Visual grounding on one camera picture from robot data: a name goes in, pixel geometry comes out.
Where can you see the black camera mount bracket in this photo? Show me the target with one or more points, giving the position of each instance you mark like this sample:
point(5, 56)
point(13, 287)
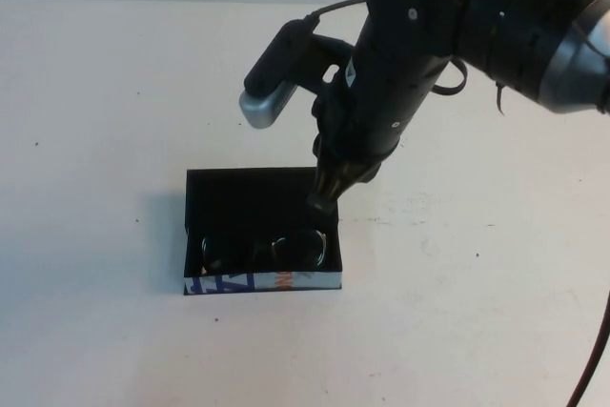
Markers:
point(329, 56)

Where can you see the black printed glasses case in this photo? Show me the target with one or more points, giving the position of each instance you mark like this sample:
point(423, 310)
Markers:
point(238, 202)

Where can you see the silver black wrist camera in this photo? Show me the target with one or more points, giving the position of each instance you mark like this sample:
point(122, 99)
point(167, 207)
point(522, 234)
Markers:
point(271, 92)

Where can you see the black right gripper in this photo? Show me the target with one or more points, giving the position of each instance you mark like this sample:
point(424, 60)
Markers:
point(381, 102)

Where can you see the black framed glasses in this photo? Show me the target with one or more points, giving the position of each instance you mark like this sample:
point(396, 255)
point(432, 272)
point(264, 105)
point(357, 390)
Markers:
point(320, 254)

